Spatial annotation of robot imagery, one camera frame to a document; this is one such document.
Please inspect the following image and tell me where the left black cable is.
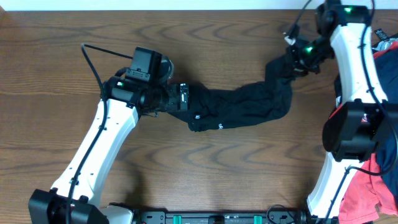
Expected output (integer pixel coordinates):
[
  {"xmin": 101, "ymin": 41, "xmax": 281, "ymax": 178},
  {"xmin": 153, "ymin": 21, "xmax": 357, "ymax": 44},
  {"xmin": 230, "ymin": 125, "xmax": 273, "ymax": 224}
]
[{"xmin": 64, "ymin": 43, "xmax": 134, "ymax": 224}]

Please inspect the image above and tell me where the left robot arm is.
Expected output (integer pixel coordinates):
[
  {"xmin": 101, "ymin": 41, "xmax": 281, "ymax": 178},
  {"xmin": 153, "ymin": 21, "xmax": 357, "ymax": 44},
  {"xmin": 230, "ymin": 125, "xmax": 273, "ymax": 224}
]
[{"xmin": 28, "ymin": 47, "xmax": 188, "ymax": 223}]

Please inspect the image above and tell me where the right black cable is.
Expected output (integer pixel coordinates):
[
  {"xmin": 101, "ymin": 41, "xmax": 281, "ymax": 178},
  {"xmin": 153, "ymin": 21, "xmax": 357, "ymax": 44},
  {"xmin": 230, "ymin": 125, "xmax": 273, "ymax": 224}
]
[{"xmin": 284, "ymin": 0, "xmax": 398, "ymax": 224}]

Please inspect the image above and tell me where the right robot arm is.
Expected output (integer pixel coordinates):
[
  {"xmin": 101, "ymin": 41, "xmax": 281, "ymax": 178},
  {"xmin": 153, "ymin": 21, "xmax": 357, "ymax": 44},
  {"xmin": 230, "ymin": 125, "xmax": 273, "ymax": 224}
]
[{"xmin": 285, "ymin": 1, "xmax": 397, "ymax": 223}]

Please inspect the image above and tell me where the red printed shirt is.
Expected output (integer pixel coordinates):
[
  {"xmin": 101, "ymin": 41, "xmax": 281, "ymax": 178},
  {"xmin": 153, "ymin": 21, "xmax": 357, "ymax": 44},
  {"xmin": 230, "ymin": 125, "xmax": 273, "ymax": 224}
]
[{"xmin": 338, "ymin": 39, "xmax": 397, "ymax": 223}]

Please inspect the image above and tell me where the black cable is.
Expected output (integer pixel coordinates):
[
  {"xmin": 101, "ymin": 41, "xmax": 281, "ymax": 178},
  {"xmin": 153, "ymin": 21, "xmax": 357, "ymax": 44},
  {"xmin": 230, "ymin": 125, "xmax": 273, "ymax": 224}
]
[
  {"xmin": 64, "ymin": 43, "xmax": 134, "ymax": 224},
  {"xmin": 284, "ymin": 0, "xmax": 398, "ymax": 224}
]

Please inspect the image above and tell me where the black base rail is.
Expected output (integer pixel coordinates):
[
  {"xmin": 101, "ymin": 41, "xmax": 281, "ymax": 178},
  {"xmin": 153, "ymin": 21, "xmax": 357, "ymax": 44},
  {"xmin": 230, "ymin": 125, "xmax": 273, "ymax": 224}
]
[{"xmin": 108, "ymin": 202, "xmax": 312, "ymax": 224}]

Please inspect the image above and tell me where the black polo shirt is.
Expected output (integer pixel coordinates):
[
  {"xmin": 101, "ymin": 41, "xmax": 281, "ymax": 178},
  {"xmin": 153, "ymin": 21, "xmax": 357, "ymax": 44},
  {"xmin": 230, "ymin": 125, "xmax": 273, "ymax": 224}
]
[{"xmin": 169, "ymin": 56, "xmax": 295, "ymax": 132}]

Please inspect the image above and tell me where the navy blue shirt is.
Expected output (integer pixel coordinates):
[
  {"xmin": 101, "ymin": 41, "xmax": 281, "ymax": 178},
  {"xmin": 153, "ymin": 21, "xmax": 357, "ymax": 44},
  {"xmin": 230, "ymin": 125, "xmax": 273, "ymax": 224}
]
[{"xmin": 371, "ymin": 49, "xmax": 398, "ymax": 187}]

